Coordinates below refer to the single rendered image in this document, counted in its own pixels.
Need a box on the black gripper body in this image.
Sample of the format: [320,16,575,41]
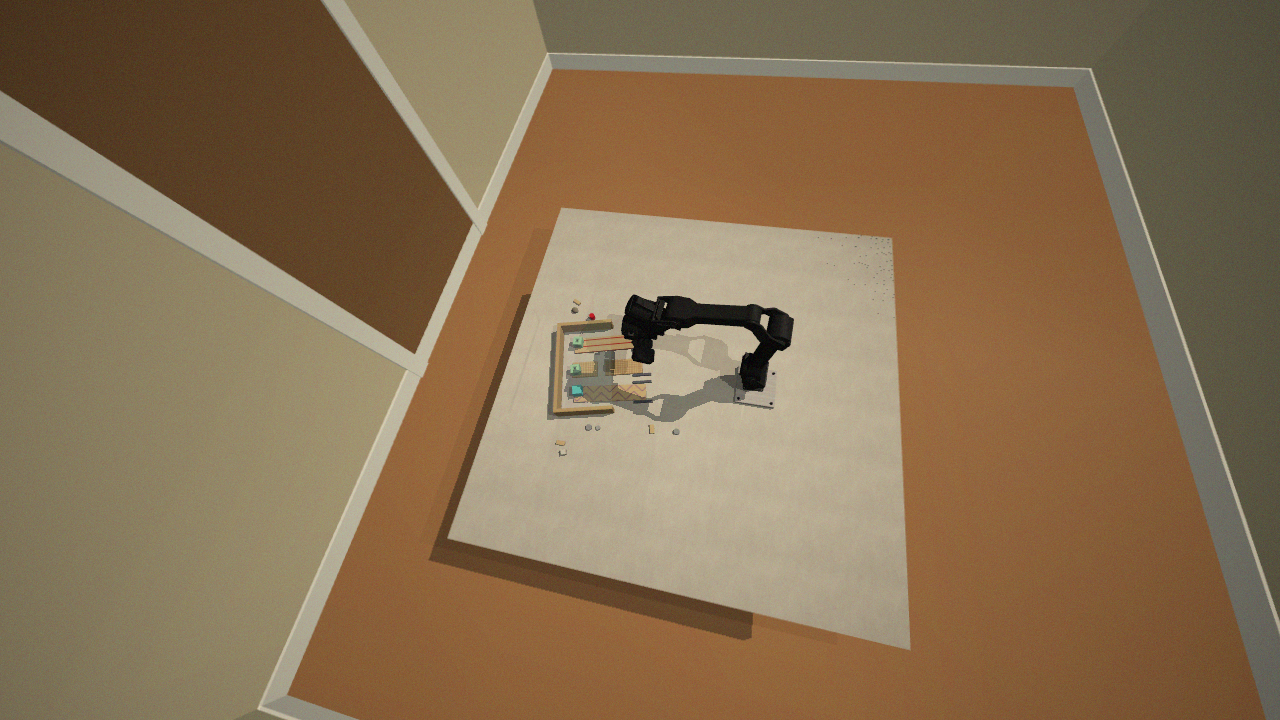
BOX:
[632,322,666,364]

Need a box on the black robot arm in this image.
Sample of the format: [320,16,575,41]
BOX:
[621,293,794,391]

